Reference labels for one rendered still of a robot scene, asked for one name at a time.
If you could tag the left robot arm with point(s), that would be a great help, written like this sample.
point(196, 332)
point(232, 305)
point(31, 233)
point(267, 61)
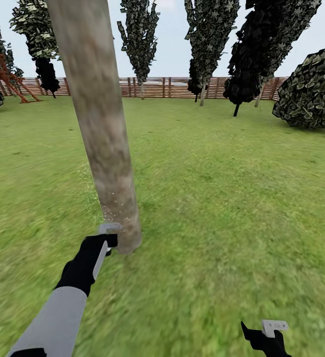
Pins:
point(54, 330)

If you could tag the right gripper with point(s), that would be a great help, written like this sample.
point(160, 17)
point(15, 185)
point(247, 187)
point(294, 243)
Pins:
point(260, 342)

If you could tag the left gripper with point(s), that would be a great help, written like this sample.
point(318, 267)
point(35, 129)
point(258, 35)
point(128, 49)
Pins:
point(112, 240)

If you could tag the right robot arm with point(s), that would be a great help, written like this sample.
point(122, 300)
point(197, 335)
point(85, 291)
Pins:
point(269, 340)

